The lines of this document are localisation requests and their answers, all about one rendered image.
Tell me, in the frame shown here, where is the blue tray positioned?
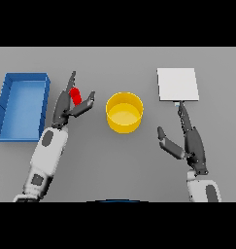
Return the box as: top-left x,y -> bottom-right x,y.
0,72 -> 51,143

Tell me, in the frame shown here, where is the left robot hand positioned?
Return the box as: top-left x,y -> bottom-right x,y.
51,70 -> 96,130

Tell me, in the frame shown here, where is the pale square scale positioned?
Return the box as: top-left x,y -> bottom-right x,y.
156,67 -> 200,103

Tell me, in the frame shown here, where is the yellow bowl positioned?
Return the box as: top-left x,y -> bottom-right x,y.
105,91 -> 145,134

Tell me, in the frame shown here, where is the red beaker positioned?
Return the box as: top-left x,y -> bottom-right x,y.
69,87 -> 83,107

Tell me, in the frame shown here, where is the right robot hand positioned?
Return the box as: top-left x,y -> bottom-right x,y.
156,101 -> 210,176

